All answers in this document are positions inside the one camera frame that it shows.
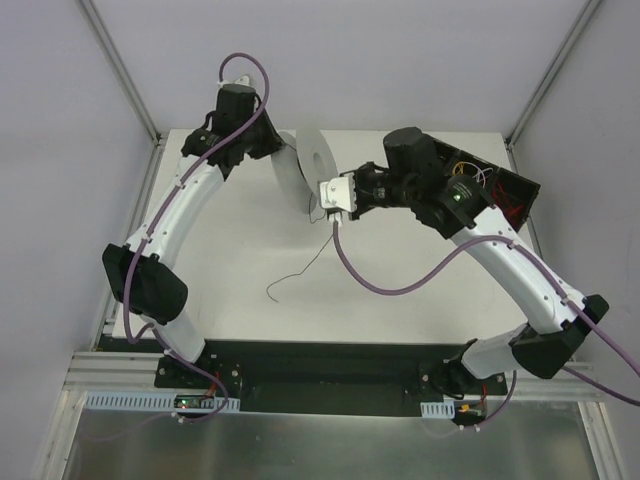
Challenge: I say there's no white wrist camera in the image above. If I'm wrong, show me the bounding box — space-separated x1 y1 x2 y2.
233 74 254 88
319 173 356 225

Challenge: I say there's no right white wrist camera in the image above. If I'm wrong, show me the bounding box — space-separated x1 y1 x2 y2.
319 173 356 225

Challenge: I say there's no left white cable duct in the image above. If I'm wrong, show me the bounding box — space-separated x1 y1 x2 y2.
85 392 241 414

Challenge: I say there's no grey plastic spool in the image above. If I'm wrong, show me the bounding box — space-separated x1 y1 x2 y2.
271 126 338 215

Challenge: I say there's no thin brown wire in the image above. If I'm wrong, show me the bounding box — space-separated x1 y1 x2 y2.
266 194 335 304

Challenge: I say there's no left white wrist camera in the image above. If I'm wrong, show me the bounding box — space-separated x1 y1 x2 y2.
233 74 254 88

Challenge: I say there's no red wires right compartment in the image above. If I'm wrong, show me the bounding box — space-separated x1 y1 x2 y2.
492 182 526 226

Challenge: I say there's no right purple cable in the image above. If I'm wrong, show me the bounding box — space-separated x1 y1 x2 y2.
332 222 640 432

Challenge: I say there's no purple cable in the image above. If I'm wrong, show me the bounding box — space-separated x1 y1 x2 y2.
332 222 640 432
123 52 274 426

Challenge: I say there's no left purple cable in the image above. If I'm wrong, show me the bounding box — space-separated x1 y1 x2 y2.
123 52 274 426

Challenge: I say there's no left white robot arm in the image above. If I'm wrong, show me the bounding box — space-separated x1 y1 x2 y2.
102 83 284 389

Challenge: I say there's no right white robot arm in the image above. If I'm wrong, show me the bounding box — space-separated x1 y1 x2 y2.
343 127 609 398

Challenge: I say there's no white cable duct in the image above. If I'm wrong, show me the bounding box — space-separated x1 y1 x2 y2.
85 392 241 414
420 399 456 420

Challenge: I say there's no aluminium frame rail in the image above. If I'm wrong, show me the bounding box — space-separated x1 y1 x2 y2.
63 351 604 402

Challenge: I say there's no right white cable duct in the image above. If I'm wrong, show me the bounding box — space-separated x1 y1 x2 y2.
420 399 456 420

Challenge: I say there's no black three-compartment bin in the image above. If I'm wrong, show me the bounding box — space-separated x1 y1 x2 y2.
435 139 540 232

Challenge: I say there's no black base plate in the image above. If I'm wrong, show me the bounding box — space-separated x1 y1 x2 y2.
153 337 509 416

